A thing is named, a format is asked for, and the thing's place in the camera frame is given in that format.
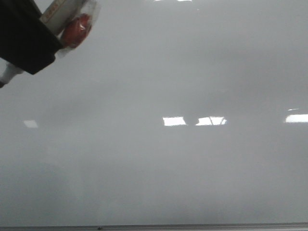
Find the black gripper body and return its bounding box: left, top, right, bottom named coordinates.
left=0, top=0, right=63, bottom=75

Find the black whiteboard marker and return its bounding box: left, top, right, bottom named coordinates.
left=0, top=0, right=70, bottom=89

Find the red ball in plastic wrap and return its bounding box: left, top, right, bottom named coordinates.
left=56, top=0, right=101, bottom=58

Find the white whiteboard with aluminium frame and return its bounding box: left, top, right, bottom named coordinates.
left=0, top=0, right=308, bottom=226

